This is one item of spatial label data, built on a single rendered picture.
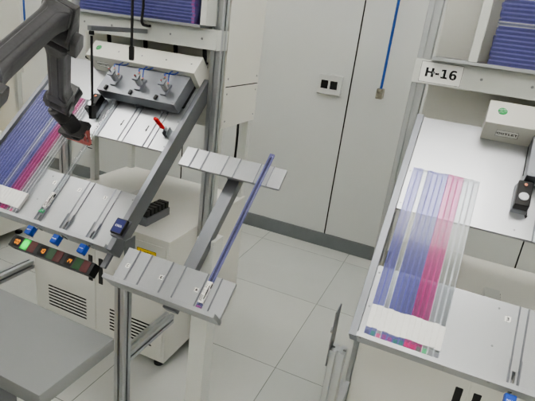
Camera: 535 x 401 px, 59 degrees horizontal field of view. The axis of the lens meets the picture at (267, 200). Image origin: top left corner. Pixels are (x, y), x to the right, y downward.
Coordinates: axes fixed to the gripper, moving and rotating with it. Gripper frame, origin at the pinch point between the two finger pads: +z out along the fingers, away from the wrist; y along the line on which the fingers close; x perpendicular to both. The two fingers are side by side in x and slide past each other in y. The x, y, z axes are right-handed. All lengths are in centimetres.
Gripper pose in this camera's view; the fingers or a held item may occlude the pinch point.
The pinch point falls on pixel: (87, 142)
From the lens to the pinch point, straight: 181.4
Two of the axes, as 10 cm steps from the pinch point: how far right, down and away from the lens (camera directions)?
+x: -3.7, 8.4, -3.8
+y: -9.1, -2.5, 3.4
